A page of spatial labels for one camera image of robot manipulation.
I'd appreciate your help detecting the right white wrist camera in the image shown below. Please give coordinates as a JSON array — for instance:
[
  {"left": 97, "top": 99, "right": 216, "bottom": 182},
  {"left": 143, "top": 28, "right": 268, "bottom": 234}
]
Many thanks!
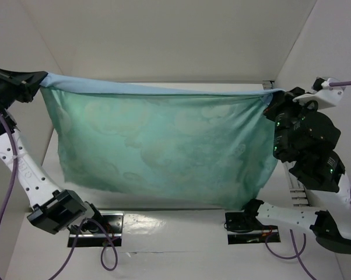
[{"left": 293, "top": 77, "right": 346, "bottom": 109}]

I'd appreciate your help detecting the light blue pillowcase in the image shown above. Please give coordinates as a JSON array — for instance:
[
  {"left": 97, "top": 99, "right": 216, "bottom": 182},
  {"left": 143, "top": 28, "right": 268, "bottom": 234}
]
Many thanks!
[{"left": 40, "top": 73, "right": 277, "bottom": 209}]

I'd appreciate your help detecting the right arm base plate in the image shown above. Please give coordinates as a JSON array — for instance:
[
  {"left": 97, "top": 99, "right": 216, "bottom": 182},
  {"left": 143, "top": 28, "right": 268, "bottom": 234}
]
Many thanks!
[{"left": 223, "top": 211, "right": 281, "bottom": 245}]

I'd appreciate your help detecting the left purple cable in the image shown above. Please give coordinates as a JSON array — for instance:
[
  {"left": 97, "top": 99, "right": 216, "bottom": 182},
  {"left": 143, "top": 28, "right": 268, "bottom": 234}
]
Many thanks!
[{"left": 0, "top": 99, "right": 121, "bottom": 280}]

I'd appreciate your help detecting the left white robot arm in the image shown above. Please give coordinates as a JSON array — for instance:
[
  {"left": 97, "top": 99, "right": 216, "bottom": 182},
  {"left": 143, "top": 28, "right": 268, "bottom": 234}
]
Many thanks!
[{"left": 0, "top": 69, "right": 108, "bottom": 235}]

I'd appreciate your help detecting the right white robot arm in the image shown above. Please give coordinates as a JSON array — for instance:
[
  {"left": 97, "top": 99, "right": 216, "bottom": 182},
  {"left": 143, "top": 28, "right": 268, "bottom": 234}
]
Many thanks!
[{"left": 243, "top": 87, "right": 351, "bottom": 255}]

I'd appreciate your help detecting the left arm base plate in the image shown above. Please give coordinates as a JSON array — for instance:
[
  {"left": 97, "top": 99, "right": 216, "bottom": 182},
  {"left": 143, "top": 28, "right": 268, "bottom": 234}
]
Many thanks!
[{"left": 67, "top": 211, "right": 124, "bottom": 248}]

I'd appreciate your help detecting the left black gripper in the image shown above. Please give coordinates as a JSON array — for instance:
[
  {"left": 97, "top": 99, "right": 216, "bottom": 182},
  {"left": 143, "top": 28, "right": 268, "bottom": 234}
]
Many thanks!
[{"left": 0, "top": 67, "right": 46, "bottom": 109}]

